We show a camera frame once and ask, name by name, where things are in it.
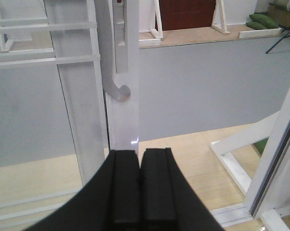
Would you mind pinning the grey door handle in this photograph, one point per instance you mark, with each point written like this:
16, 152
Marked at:
105, 38

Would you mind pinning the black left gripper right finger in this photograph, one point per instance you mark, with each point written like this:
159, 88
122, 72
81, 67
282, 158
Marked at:
168, 201

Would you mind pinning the dark brown wooden door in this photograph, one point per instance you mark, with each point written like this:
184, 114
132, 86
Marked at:
185, 14

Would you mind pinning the white fixed glass door panel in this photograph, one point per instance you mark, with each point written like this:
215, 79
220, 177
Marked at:
51, 97

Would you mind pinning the white bottom door track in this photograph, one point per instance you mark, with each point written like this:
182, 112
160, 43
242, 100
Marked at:
231, 215

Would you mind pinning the black tripod legs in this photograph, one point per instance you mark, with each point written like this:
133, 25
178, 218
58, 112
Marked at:
285, 34

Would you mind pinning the small green sandbag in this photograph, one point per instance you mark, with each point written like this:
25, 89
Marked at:
256, 26

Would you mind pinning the white outer door frame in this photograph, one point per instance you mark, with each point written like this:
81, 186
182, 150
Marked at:
275, 150

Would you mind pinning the grey door lock plate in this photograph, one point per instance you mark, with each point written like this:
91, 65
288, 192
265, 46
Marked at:
120, 36

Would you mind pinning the white sliding glass door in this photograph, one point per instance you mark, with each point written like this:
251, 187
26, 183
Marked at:
39, 190

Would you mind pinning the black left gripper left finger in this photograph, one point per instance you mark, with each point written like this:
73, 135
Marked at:
110, 201

